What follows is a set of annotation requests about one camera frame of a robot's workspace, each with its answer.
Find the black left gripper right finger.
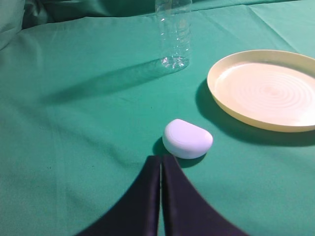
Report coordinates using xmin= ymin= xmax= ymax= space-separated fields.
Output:
xmin=162 ymin=155 xmax=247 ymax=236

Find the clear plastic bottle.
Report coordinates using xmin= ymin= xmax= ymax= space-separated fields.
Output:
xmin=155 ymin=0 xmax=192 ymax=72

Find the green tablecloth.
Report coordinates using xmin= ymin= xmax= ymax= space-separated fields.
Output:
xmin=0 ymin=4 xmax=315 ymax=236

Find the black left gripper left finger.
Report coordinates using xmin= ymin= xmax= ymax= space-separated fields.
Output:
xmin=78 ymin=156 xmax=161 ymax=236

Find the pale yellow round plate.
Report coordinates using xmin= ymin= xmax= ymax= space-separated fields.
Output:
xmin=207 ymin=50 xmax=315 ymax=133

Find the white rounded plastic case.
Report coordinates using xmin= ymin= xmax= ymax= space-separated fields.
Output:
xmin=162 ymin=119 xmax=214 ymax=159

